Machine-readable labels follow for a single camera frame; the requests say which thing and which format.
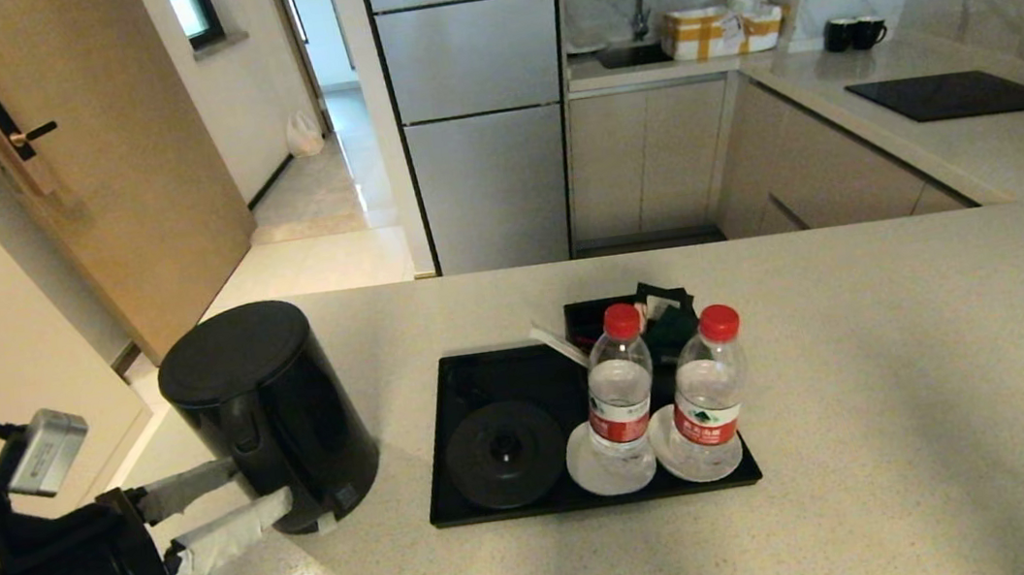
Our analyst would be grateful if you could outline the white ceramic saucer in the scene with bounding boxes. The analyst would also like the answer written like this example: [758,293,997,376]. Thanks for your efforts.
[560,411,661,502]
[644,395,750,490]

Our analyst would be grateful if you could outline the silver grey refrigerator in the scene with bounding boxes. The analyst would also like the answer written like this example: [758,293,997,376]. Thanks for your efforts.
[360,0,595,283]

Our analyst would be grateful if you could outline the beige kitchen base cabinet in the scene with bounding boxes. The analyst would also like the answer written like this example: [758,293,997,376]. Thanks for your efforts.
[557,42,982,259]

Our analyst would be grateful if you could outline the black electric kettle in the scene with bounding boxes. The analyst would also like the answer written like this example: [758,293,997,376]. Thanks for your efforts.
[149,289,390,551]

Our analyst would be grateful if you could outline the white plastic bag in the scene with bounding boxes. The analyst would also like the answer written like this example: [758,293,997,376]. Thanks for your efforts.
[283,106,328,158]

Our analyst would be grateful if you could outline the small white sachet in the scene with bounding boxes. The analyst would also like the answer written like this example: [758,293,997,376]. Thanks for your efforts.
[638,292,683,322]

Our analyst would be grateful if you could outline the steel kitchen sink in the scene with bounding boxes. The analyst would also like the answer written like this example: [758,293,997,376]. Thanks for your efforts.
[595,38,676,73]

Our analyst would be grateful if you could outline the black round kettle base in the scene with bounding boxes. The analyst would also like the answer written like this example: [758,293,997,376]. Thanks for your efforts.
[440,394,575,518]

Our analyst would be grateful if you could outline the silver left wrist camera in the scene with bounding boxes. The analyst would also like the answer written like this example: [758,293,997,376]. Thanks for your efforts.
[0,403,98,503]

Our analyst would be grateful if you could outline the clear red-label water bottle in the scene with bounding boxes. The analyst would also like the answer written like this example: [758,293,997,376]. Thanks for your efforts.
[571,300,667,476]
[656,302,761,482]

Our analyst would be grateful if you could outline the black ceramic mug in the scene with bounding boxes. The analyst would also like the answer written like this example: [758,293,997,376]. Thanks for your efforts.
[846,14,891,53]
[822,16,856,54]

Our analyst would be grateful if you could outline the black box of sachets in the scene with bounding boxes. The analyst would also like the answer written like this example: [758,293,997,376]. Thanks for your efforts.
[560,283,724,418]

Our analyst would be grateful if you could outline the black induction cooktop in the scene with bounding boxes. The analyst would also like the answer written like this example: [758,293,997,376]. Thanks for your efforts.
[844,62,1024,134]

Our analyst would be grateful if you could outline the light wooden door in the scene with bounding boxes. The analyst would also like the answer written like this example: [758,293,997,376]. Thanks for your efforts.
[0,0,272,386]

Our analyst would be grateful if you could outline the dark green tea bag packets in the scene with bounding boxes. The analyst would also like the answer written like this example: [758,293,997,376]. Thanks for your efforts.
[633,275,705,365]

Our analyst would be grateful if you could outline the dark framed window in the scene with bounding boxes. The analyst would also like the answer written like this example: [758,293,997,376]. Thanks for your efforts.
[162,0,227,54]

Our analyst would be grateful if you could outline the white wrapped stir stick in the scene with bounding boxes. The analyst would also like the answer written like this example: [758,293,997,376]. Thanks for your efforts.
[528,315,592,373]

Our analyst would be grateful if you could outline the taped cardboard box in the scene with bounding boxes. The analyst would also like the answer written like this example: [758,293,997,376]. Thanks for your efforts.
[657,0,791,66]

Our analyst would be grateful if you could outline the black rectangular serving tray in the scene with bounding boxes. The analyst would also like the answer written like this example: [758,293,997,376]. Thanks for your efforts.
[410,316,765,530]

